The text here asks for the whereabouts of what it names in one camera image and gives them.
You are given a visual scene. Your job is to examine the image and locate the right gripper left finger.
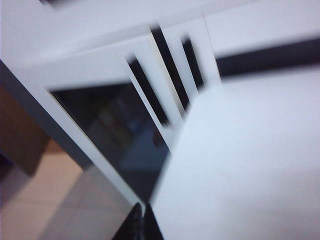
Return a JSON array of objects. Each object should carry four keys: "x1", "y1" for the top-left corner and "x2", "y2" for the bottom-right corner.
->
[{"x1": 109, "y1": 202, "x2": 145, "y2": 240}]

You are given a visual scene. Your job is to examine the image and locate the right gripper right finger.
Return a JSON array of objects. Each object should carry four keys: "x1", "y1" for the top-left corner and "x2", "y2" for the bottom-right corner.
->
[{"x1": 143, "y1": 202, "x2": 168, "y2": 240}]

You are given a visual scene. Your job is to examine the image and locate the white glass cabinet door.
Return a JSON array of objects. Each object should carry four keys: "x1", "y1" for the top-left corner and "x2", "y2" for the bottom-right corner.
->
[
  {"x1": 159, "y1": 9, "x2": 320, "y2": 101},
  {"x1": 29, "y1": 34, "x2": 186, "y2": 207}
]

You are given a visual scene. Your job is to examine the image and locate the white cabinet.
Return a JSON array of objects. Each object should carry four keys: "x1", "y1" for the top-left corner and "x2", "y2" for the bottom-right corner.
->
[{"x1": 0, "y1": 0, "x2": 320, "y2": 208}]

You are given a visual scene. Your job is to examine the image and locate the wide white drawer front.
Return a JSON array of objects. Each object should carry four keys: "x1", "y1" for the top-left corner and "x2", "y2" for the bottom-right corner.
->
[{"x1": 0, "y1": 0, "x2": 208, "y2": 68}]

